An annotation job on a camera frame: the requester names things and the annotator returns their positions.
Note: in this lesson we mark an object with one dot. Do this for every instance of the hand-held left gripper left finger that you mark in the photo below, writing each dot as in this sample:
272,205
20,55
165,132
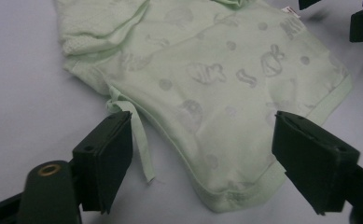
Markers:
107,161

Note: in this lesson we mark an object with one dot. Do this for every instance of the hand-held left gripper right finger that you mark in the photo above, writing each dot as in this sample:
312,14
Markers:
313,158

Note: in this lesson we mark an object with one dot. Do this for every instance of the light green baby garment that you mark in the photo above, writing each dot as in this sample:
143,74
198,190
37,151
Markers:
219,93

